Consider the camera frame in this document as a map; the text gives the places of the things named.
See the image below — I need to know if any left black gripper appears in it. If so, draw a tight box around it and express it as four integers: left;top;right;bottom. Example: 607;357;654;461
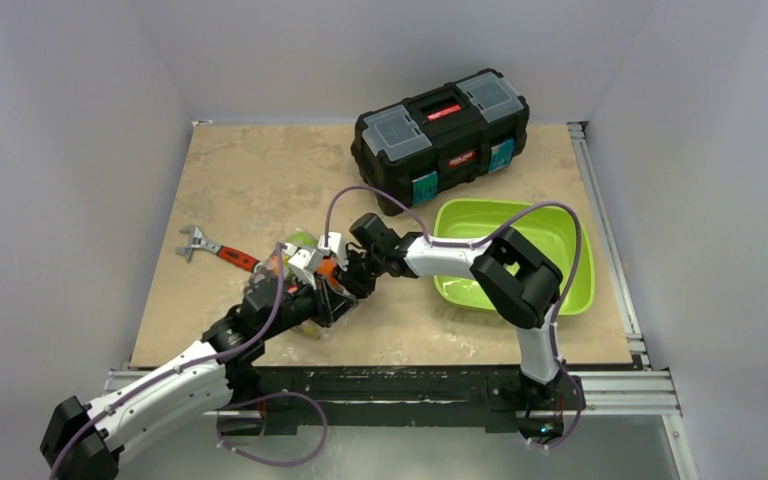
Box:
260;270;357;341

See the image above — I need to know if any clear zip top bag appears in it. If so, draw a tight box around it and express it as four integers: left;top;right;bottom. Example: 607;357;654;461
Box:
242;240;358;340

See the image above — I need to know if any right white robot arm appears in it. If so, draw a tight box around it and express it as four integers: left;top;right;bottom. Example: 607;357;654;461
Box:
333;213;563;407

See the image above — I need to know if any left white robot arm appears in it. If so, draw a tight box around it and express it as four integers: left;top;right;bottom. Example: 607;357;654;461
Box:
40;275;358;479

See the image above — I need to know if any orange fake fruit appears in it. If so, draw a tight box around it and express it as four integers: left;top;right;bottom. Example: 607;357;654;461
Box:
317;258;340;289

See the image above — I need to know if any green fake apple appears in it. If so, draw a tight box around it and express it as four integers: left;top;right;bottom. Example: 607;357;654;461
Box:
285;230;319;248

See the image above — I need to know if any black plastic toolbox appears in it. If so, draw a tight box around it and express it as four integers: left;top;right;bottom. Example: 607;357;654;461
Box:
350;69;530;216

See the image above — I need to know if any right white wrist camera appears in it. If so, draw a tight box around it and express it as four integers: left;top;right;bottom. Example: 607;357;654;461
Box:
317;231;349;270

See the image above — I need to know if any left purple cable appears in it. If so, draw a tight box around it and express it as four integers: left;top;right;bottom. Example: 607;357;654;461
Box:
49;241;329;480

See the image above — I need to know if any purple cable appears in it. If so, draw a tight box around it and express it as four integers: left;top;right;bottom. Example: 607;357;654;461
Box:
324;185;585;452
49;241;329;480

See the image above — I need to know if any black metal base frame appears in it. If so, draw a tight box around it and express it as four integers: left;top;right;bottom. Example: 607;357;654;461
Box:
105;362;680;439

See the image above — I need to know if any red handled adjustable wrench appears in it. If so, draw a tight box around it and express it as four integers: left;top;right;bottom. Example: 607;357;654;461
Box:
175;225;263;273

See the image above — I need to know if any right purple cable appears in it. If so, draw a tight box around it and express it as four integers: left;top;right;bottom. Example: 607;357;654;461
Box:
324;185;585;452

